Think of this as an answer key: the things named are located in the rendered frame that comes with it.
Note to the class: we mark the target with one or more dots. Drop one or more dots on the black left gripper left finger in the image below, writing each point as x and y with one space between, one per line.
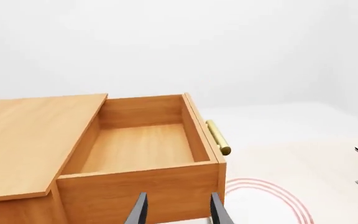
139 210

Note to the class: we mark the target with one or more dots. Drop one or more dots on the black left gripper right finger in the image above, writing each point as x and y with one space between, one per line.
218 210

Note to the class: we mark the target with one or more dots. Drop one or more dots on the wooden drawer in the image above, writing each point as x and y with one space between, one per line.
141 184

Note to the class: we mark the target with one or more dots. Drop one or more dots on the wooden cabinet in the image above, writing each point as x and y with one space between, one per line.
26 140

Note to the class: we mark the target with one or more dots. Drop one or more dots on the white plate with red rings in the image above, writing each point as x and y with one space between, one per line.
259 205

